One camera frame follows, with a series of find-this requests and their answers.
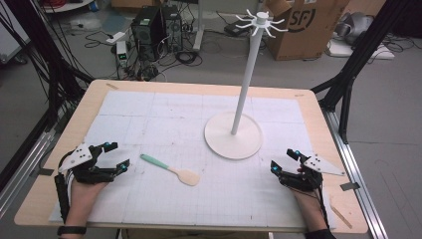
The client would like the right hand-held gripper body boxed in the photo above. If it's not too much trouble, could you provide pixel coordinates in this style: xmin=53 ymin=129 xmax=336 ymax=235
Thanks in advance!
xmin=278 ymin=153 xmax=346 ymax=193

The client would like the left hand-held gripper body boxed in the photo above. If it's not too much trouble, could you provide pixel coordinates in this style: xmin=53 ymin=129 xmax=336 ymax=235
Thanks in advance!
xmin=58 ymin=142 xmax=115 ymax=185

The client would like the wooden spoon with green handle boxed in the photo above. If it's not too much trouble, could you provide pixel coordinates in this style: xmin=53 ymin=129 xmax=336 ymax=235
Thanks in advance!
xmin=139 ymin=153 xmax=201 ymax=187

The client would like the white hook rack stand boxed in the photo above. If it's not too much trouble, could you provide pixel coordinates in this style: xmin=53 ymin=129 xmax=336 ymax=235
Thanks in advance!
xmin=203 ymin=9 xmax=291 ymax=161

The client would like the person's left hand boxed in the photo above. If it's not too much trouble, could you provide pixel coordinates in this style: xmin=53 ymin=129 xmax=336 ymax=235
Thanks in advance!
xmin=67 ymin=179 xmax=107 ymax=223

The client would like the person's right hand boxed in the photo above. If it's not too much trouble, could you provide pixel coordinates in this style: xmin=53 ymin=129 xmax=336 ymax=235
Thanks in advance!
xmin=291 ymin=166 xmax=328 ymax=232

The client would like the thin wooden stick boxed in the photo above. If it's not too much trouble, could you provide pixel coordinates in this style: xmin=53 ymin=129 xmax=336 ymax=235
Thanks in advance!
xmin=328 ymin=195 xmax=353 ymax=230

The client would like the black wristband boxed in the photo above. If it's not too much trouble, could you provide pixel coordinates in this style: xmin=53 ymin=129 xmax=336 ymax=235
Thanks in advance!
xmin=56 ymin=225 xmax=89 ymax=236

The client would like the white grid mat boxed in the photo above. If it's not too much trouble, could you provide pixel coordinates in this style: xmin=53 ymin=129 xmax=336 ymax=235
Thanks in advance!
xmin=49 ymin=90 xmax=336 ymax=231

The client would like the small device with green display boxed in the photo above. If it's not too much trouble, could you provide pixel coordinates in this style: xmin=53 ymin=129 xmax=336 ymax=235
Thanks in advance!
xmin=115 ymin=40 xmax=129 ymax=68

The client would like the white power strip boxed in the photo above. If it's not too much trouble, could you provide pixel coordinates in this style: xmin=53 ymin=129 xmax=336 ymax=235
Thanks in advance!
xmin=105 ymin=31 xmax=126 ymax=46

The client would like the cardboard box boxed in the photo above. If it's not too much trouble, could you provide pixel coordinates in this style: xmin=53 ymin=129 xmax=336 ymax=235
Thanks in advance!
xmin=264 ymin=0 xmax=351 ymax=62

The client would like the large black computer tower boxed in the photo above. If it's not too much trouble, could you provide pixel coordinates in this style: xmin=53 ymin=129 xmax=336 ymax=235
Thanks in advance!
xmin=130 ymin=5 xmax=167 ymax=63

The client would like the flat white board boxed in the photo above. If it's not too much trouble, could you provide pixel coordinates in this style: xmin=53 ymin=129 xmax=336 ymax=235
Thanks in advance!
xmin=326 ymin=39 xmax=396 ymax=61

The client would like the slim black computer tower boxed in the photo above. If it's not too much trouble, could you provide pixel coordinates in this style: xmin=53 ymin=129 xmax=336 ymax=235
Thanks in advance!
xmin=161 ymin=4 xmax=184 ymax=54

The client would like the black power adapter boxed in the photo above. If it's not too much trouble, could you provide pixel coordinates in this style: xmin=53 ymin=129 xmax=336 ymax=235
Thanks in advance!
xmin=224 ymin=19 xmax=251 ymax=38

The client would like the grey bag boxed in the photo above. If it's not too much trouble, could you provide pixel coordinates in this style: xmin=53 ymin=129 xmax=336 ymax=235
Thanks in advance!
xmin=333 ymin=11 xmax=375 ymax=47

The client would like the white round table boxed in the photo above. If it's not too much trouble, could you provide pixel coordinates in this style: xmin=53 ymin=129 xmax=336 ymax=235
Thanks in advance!
xmin=42 ymin=0 xmax=97 ymax=15

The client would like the white metal pole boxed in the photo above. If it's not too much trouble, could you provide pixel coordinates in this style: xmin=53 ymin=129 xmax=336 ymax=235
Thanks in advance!
xmin=192 ymin=0 xmax=206 ymax=52

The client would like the thin black cable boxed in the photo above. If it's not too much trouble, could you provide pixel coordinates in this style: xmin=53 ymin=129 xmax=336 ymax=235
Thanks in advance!
xmin=312 ymin=185 xmax=330 ymax=230

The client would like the thick black cable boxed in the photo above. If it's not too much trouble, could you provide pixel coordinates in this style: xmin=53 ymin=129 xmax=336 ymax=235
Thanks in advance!
xmin=54 ymin=172 xmax=72 ymax=224

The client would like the aluminium rail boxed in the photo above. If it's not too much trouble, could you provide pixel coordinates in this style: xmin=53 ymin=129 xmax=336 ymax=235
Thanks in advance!
xmin=321 ymin=109 xmax=390 ymax=239
xmin=0 ymin=127 xmax=58 ymax=218

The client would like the black metal frame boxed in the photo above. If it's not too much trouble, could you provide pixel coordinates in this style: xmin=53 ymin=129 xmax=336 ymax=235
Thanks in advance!
xmin=0 ymin=0 xmax=96 ymax=193
xmin=311 ymin=0 xmax=422 ymax=145

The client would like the coiled black cable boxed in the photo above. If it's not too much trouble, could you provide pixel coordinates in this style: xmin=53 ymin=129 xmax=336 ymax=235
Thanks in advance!
xmin=174 ymin=49 xmax=204 ymax=68

